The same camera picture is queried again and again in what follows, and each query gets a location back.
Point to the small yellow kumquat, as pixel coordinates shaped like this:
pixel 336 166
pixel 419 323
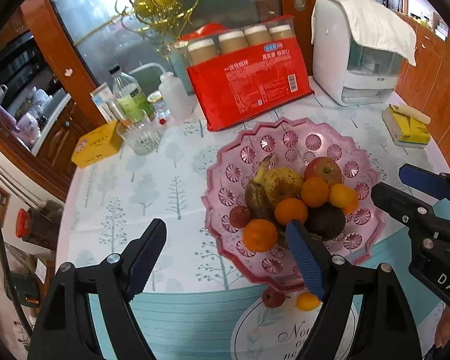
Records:
pixel 307 301
pixel 341 196

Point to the tree pattern tablecloth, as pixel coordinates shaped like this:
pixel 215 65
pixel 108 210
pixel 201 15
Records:
pixel 171 181

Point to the orange tangerine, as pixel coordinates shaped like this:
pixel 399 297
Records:
pixel 314 192
pixel 352 207
pixel 260 235
pixel 290 209

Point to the brown jar pack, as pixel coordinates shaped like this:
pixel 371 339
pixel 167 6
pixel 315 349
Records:
pixel 214 39

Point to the white cloth on appliance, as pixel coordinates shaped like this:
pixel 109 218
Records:
pixel 376 27

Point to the clear bottle green label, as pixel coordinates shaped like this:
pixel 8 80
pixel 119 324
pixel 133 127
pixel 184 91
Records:
pixel 130 95

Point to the small red fruit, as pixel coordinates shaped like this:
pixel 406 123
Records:
pixel 272 298
pixel 240 216

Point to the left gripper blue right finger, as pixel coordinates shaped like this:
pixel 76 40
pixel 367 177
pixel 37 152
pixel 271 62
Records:
pixel 312 259

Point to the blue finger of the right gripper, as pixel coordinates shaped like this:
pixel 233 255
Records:
pixel 399 205
pixel 433 185

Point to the yellow pear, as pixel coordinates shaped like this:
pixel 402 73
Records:
pixel 281 183

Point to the red paper cup package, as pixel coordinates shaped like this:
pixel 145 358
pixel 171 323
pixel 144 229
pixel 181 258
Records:
pixel 239 86

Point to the overripe brown banana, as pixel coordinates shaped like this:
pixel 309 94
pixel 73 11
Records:
pixel 255 195

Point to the red lidded bin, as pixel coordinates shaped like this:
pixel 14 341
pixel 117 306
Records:
pixel 23 224

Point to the small white blue carton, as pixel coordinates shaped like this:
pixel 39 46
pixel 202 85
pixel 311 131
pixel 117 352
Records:
pixel 100 97

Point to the pink plastic fruit bowl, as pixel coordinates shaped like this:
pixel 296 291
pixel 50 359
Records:
pixel 292 144

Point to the clear drinking glass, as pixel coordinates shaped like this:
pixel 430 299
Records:
pixel 142 137

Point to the white countertop appliance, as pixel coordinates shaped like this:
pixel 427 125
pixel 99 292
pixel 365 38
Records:
pixel 350 74

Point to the teal striped placemat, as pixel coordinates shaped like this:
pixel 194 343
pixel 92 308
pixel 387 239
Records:
pixel 196 304

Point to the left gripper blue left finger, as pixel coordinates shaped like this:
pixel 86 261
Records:
pixel 140 256

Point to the red apple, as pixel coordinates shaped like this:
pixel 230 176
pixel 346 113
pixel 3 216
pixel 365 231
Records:
pixel 324 168

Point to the glass door gold ornament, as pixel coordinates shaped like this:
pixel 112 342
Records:
pixel 131 33

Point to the yellow cardboard box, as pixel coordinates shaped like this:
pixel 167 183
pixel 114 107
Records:
pixel 97 145

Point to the orange wooden cabinet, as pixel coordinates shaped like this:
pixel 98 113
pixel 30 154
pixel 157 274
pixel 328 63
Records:
pixel 426 86

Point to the white squeeze wash bottle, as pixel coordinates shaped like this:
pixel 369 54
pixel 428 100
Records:
pixel 153 76

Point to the small glass jar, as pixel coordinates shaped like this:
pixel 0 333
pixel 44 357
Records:
pixel 155 99

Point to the dark green avocado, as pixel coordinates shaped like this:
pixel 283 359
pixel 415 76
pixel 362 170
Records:
pixel 326 221

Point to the yellow tissue pack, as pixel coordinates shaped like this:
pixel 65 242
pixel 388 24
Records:
pixel 407 126

